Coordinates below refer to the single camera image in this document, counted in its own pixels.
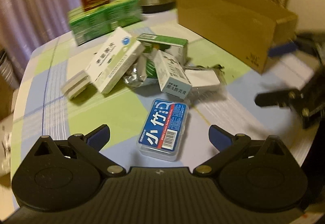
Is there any blue dental floss pick box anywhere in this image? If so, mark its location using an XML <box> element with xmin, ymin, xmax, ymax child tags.
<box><xmin>137</xmin><ymin>99</ymin><xmax>188</xmax><ymax>162</ymax></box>

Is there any clear plastic packaged white item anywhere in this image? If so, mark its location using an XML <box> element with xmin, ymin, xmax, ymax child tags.
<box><xmin>184</xmin><ymin>65</ymin><xmax>226</xmax><ymax>92</ymax></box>

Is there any white blue ointment box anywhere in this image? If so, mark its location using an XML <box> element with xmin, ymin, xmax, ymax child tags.
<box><xmin>154</xmin><ymin>50</ymin><xmax>192</xmax><ymax>100</ymax></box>

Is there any green white medicine box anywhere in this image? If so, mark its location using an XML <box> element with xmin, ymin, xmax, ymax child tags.
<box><xmin>137</xmin><ymin>34</ymin><xmax>188</xmax><ymax>65</ymax></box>

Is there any silver green foil bag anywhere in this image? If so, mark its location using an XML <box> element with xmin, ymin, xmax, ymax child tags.
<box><xmin>123</xmin><ymin>53</ymin><xmax>158</xmax><ymax>87</ymax></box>

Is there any white green mecobalamin tablet box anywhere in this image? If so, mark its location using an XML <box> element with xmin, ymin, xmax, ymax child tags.
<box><xmin>85</xmin><ymin>27</ymin><xmax>144</xmax><ymax>95</ymax></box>

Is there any brown cardboard box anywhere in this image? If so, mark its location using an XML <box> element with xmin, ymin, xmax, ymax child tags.
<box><xmin>176</xmin><ymin>0</ymin><xmax>298</xmax><ymax>74</ymax></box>

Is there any checked tablecloth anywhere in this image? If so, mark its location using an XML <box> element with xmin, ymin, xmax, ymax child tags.
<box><xmin>11</xmin><ymin>10</ymin><xmax>317</xmax><ymax>172</ymax></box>

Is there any green tissue pack bundle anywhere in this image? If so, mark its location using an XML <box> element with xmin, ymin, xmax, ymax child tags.
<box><xmin>67</xmin><ymin>0</ymin><xmax>142</xmax><ymax>45</ymax></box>

